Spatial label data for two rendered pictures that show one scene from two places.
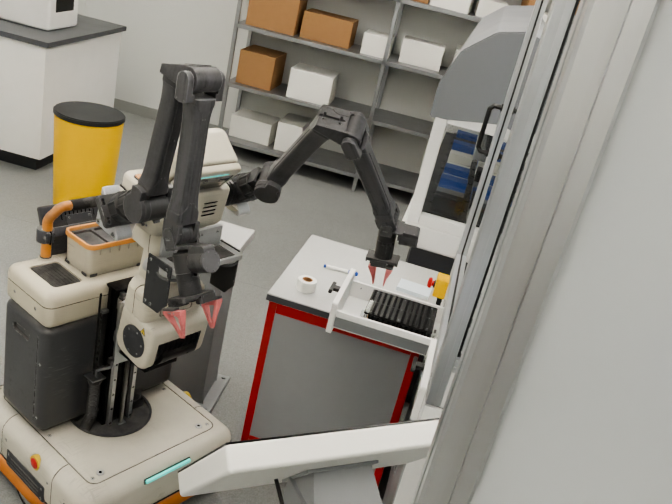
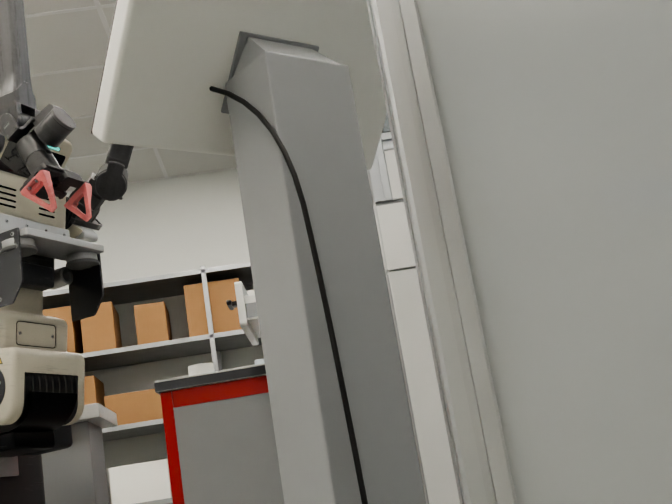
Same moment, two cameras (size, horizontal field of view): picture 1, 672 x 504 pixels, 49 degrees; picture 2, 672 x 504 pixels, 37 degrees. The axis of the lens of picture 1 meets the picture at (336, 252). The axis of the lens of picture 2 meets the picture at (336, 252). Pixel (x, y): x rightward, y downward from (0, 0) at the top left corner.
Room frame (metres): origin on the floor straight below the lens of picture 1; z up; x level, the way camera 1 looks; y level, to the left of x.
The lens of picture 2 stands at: (-0.32, 0.08, 0.34)
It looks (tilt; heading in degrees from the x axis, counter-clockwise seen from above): 15 degrees up; 351
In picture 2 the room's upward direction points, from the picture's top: 9 degrees counter-clockwise
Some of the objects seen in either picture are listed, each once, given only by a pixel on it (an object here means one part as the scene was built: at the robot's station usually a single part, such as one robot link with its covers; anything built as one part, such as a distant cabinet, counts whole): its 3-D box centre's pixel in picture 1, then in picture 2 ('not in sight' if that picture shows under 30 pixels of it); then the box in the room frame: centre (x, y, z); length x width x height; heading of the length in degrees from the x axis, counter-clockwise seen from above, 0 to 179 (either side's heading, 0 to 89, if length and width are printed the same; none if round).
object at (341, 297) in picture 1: (341, 299); (247, 314); (2.17, -0.05, 0.87); 0.29 x 0.02 x 0.11; 172
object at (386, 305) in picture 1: (399, 318); not in sight; (2.15, -0.25, 0.87); 0.22 x 0.18 x 0.06; 82
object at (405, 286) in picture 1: (414, 289); not in sight; (2.61, -0.33, 0.77); 0.13 x 0.09 x 0.02; 79
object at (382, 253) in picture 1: (384, 251); not in sight; (2.14, -0.15, 1.09); 0.10 x 0.07 x 0.07; 83
